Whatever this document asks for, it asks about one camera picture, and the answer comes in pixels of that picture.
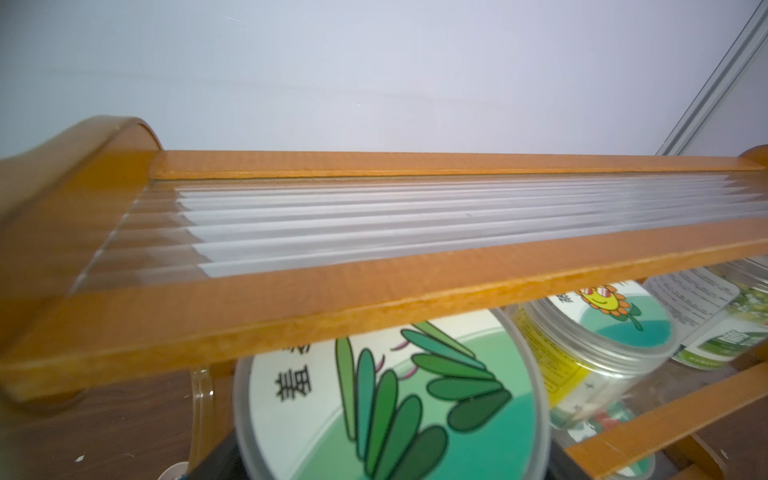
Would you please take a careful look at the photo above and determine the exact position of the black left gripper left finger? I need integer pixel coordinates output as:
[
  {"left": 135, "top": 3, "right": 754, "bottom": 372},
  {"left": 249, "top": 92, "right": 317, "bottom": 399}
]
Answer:
[{"left": 188, "top": 431, "right": 246, "bottom": 480}]

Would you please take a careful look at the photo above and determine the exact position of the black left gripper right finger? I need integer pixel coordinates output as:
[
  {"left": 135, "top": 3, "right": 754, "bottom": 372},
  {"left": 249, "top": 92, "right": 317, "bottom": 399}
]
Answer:
[{"left": 545, "top": 443, "right": 579, "bottom": 480}]

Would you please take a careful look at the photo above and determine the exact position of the mimosa leaf label seed jar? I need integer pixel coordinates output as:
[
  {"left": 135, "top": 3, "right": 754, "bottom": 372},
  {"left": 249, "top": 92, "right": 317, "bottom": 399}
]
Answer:
[{"left": 234, "top": 309, "right": 550, "bottom": 479}]

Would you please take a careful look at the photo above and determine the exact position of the sunflower label seed jar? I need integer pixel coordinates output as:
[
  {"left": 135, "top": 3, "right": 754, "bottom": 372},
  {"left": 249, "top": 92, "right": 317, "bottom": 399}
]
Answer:
[{"left": 505, "top": 281, "right": 678, "bottom": 429}]

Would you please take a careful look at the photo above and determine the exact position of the white lid green label jar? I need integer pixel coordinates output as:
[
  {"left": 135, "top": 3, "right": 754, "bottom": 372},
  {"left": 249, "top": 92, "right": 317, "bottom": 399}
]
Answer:
[{"left": 643, "top": 255, "right": 767, "bottom": 371}]

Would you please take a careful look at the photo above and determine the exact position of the wooden three-tier shelf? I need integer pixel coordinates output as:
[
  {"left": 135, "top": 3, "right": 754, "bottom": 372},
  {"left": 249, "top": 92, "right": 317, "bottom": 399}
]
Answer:
[{"left": 1, "top": 116, "right": 767, "bottom": 479}]

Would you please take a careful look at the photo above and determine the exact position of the right corner aluminium profile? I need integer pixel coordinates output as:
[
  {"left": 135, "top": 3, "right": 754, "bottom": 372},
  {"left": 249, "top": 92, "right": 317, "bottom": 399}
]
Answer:
[{"left": 656, "top": 1, "right": 767, "bottom": 156}]

